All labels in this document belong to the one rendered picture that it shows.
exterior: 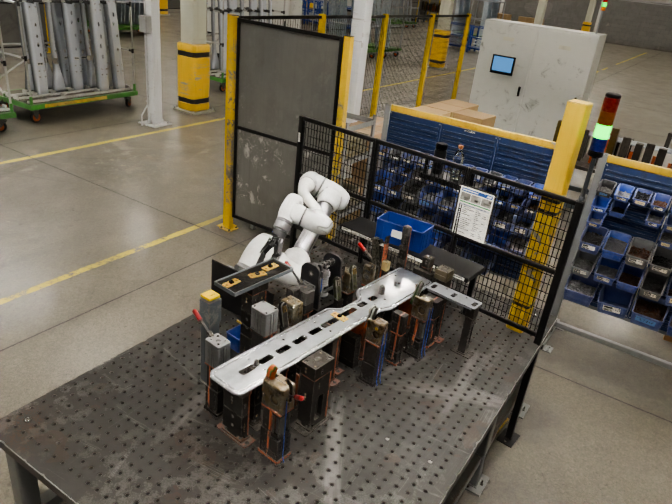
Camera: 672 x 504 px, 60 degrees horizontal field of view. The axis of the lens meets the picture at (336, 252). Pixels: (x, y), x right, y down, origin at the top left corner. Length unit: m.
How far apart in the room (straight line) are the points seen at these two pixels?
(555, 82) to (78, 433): 7.84
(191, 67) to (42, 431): 8.10
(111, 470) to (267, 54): 3.70
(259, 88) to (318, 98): 0.63
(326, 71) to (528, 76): 4.85
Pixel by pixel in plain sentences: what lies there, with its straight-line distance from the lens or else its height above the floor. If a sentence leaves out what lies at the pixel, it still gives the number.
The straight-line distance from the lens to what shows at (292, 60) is 5.06.
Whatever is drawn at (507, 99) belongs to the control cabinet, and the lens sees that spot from 9.32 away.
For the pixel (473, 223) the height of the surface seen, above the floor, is 1.25.
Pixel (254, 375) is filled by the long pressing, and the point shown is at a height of 1.00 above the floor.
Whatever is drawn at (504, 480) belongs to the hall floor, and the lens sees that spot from 3.62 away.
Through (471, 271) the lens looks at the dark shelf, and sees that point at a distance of 3.33.
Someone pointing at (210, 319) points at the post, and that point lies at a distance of 2.57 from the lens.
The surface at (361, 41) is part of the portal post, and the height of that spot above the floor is 1.73.
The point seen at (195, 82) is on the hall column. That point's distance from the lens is 10.21.
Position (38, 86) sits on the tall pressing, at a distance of 9.96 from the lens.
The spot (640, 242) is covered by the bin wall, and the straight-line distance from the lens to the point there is 4.57.
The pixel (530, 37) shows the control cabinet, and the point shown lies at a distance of 9.18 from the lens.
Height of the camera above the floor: 2.47
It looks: 26 degrees down
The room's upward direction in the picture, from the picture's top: 7 degrees clockwise
